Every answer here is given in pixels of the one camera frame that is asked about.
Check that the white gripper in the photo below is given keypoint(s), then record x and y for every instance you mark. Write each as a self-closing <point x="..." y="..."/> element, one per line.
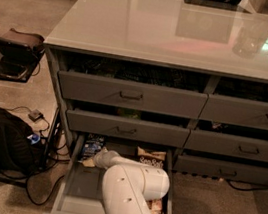
<point x="99" y="160"/>

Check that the blue chip bag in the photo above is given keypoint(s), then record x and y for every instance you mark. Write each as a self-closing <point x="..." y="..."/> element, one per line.
<point x="93" y="144"/>

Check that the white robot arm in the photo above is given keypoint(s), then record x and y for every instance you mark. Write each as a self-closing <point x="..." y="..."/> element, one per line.
<point x="127" y="185"/>

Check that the open bottom left drawer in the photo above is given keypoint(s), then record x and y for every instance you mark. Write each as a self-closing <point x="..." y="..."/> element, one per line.
<point x="80" y="192"/>

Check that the middle left grey drawer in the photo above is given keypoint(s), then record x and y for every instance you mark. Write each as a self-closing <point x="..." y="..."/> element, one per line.
<point x="132" y="129"/>

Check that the grey drawer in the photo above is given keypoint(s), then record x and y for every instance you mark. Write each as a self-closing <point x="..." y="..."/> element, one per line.
<point x="228" y="144"/>
<point x="129" y="94"/>
<point x="224" y="169"/>
<point x="132" y="129"/>
<point x="235" y="111"/>

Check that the brown sea salt chip bag rear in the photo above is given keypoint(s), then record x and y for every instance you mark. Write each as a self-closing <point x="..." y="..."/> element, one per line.
<point x="156" y="159"/>

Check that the brown sea salt chip bag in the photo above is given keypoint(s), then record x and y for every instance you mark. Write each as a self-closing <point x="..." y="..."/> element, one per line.
<point x="156" y="159"/>
<point x="155" y="206"/>

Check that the brown sea salt chip bag front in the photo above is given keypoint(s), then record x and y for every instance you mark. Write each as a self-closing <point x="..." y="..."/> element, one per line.
<point x="155" y="206"/>

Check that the top left grey drawer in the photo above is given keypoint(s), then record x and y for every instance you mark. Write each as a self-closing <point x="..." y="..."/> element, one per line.
<point x="129" y="94"/>

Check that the middle right grey drawer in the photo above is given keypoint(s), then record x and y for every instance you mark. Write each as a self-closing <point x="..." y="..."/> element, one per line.
<point x="228" y="144"/>

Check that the bottom right grey drawer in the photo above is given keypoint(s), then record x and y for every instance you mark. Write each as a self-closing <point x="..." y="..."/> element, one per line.
<point x="224" y="169"/>

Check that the grey drawer cabinet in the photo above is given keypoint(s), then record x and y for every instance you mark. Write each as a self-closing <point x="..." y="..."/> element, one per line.
<point x="173" y="44"/>

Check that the top right grey drawer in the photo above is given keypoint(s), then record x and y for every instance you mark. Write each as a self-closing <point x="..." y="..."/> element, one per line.
<point x="235" y="111"/>

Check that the black power adapter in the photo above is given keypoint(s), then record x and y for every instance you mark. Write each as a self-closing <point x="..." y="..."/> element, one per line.
<point x="35" y="115"/>

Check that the black backpack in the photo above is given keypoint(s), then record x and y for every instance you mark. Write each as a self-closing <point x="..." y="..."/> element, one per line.
<point x="20" y="148"/>

